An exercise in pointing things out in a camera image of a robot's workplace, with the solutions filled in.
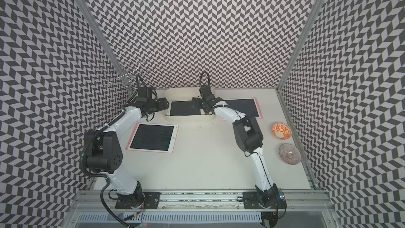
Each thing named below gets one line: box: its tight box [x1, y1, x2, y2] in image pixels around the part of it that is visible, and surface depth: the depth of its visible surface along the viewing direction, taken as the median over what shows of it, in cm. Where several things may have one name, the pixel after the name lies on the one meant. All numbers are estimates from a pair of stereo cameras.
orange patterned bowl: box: [272, 121, 292, 140], surface depth 96 cm
